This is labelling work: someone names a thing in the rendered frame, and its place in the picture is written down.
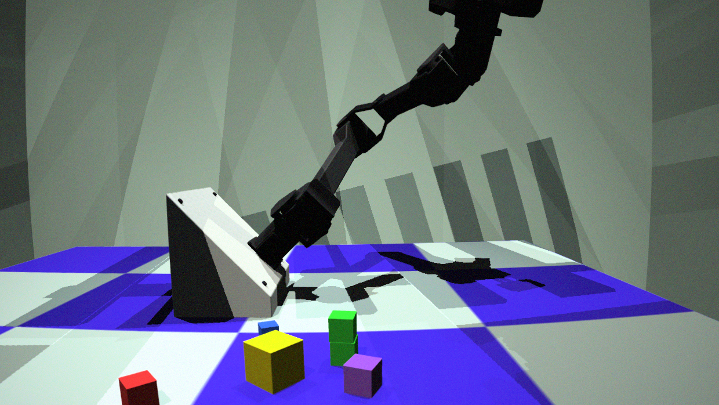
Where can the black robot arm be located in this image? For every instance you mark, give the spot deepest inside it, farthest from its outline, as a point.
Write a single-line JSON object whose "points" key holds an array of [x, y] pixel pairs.
{"points": [[307, 212]]}

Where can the green block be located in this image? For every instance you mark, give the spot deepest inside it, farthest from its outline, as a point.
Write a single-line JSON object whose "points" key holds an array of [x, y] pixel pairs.
{"points": [[342, 326], [341, 352]]}

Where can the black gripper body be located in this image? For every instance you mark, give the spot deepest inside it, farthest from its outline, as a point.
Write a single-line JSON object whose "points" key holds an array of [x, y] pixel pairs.
{"points": [[487, 29]]}

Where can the blue cube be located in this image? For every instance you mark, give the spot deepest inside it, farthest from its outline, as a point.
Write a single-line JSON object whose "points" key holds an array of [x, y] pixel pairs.
{"points": [[267, 326]]}

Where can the yellow cube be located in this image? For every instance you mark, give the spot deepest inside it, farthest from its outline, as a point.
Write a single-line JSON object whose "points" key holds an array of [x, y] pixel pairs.
{"points": [[274, 361]]}

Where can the purple block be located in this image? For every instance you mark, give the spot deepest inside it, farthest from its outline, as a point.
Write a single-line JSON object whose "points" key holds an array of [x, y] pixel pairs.
{"points": [[363, 375]]}

